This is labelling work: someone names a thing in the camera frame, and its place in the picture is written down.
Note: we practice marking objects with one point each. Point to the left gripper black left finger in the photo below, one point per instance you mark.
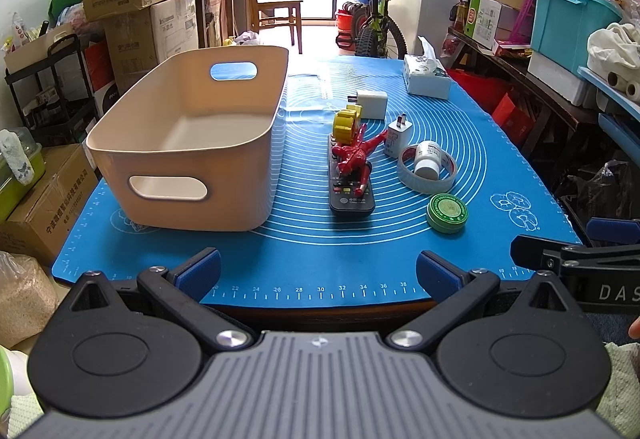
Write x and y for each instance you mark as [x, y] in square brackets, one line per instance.
[114, 349]

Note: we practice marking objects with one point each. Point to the black metal shelf rack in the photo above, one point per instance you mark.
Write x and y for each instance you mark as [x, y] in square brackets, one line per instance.
[43, 102]

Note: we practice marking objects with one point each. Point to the red box on floor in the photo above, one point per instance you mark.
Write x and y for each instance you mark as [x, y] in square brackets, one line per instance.
[514, 122]

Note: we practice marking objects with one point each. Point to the bag of grain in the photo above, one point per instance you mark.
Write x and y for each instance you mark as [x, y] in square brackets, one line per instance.
[27, 298]

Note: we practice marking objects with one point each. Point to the green ointment tin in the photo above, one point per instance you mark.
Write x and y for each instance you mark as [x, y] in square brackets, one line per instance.
[446, 213]

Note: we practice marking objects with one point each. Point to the large white charger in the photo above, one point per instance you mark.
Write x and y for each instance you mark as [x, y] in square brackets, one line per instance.
[372, 102]

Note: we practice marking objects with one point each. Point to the clear tape roll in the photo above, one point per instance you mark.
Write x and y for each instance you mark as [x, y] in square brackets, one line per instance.
[423, 185]

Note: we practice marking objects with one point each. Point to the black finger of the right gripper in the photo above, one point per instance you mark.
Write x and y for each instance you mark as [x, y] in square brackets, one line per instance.
[616, 231]

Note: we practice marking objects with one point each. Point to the beige plastic storage bin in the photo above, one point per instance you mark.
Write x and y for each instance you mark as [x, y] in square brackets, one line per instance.
[197, 143]

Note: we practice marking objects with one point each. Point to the floor cardboard box chinese text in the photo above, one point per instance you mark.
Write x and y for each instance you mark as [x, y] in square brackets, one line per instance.
[41, 223]

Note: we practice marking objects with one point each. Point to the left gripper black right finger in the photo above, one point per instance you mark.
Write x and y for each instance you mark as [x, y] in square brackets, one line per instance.
[521, 349]

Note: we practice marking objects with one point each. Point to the large stacked cardboard box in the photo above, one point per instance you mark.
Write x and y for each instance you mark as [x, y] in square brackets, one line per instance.
[139, 41]

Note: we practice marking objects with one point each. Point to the green plastic container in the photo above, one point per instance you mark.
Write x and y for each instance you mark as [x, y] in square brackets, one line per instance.
[12, 192]

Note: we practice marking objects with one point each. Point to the black remote control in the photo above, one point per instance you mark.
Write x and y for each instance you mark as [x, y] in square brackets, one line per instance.
[351, 195]

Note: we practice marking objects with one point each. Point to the red toy figure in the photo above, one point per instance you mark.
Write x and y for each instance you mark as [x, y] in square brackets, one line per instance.
[353, 156]

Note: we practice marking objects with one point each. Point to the white rolled towel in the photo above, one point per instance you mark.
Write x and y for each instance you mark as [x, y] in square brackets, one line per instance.
[16, 158]

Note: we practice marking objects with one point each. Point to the green white carton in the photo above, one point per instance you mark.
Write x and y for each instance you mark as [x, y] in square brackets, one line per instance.
[482, 21]

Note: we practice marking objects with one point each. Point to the small white plug charger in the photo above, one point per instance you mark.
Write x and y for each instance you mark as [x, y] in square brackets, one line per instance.
[399, 133]

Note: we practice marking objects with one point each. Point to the yellow toy gear wrench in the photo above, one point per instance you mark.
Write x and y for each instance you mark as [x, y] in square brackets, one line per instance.
[346, 123]

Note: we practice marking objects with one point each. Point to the teal plastic storage crate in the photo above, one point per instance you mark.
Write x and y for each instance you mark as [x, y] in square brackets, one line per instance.
[561, 28]

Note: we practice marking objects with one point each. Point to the blue silicone baking mat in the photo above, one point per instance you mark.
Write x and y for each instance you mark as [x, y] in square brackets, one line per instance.
[305, 257]

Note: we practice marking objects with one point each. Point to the wooden chair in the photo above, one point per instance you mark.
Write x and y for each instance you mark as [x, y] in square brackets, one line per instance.
[270, 14]

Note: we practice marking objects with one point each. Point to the white tissue box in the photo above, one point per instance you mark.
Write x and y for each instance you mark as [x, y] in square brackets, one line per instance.
[424, 74]

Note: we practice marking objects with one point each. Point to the white green lidded cup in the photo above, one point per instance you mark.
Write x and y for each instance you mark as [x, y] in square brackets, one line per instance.
[13, 377]

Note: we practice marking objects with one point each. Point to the white pill bottle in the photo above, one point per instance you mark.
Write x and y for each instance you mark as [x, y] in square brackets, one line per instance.
[428, 160]

